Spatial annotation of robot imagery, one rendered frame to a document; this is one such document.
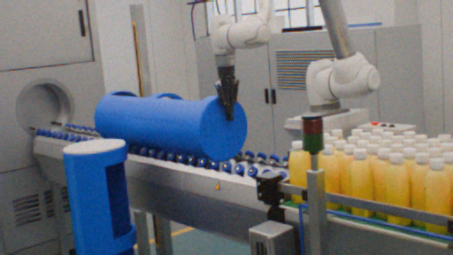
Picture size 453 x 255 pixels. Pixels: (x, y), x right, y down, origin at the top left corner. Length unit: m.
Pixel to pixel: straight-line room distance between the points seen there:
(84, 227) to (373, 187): 1.37
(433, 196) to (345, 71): 1.13
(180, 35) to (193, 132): 5.62
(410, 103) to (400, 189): 2.42
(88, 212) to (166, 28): 5.43
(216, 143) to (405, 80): 1.97
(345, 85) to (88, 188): 1.26
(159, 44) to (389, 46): 4.44
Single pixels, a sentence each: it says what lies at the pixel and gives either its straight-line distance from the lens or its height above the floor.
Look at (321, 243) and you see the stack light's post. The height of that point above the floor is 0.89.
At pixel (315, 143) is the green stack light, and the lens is 1.56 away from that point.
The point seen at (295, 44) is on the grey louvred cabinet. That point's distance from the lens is 4.27.
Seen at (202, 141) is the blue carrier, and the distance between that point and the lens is 2.33.
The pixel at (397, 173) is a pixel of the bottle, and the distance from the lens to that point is 1.70.
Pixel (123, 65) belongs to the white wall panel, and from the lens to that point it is 7.50.
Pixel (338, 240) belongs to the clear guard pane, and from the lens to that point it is 1.75.
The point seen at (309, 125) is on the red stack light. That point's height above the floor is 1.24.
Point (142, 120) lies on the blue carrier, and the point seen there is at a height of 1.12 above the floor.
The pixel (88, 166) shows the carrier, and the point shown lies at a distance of 2.55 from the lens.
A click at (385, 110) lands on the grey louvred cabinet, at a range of 3.87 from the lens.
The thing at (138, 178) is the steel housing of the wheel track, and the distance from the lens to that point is 2.78.
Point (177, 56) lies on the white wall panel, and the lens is 7.88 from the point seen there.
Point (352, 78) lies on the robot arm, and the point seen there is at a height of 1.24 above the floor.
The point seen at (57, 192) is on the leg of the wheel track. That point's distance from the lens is 3.82.
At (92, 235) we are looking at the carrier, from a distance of 2.64.
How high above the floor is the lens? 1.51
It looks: 9 degrees down
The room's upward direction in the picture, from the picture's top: 4 degrees counter-clockwise
